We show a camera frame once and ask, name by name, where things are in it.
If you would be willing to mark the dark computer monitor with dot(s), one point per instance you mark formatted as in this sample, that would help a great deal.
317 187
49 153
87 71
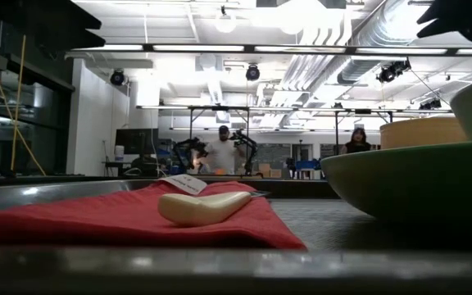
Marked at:
135 141

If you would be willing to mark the overhead light bar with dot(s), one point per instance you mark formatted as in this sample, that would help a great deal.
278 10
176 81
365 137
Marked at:
199 48

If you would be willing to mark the dark glass window partition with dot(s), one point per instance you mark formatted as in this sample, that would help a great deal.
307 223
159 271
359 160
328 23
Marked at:
35 114

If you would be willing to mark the blue storage bin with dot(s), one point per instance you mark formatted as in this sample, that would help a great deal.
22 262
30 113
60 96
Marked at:
309 164

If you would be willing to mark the white plastic container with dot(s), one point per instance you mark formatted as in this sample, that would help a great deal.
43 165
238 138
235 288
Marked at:
119 153

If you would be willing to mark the person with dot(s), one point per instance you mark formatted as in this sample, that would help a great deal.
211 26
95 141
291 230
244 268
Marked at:
358 145
221 157

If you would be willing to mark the black ceiling-hung camera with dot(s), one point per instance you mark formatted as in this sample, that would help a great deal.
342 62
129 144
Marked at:
430 105
117 78
252 73
391 71

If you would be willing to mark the black background robot arm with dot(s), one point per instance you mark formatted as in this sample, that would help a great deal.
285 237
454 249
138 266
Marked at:
189 145
244 141

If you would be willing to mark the black background station frame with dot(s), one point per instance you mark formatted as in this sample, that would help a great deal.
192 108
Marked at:
363 111
219 108

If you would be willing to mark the green plate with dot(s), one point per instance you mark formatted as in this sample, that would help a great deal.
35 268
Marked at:
404 180

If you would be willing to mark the cardboard box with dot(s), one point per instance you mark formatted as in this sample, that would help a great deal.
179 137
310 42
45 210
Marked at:
265 170

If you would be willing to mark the red cloth napkin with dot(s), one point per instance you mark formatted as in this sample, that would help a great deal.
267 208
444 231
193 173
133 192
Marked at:
96 217

